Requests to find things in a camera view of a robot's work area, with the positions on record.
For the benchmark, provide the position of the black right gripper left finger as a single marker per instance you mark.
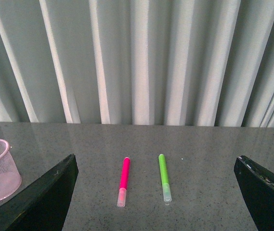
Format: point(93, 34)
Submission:
point(42, 205)

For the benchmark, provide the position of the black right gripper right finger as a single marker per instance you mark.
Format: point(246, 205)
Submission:
point(257, 187)

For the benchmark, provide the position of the pink marker pen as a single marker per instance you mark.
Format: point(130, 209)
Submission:
point(121, 200)

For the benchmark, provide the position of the green marker pen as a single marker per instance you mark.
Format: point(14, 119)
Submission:
point(164, 179)

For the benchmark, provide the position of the grey pleated curtain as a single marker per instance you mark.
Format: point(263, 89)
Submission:
point(141, 62)

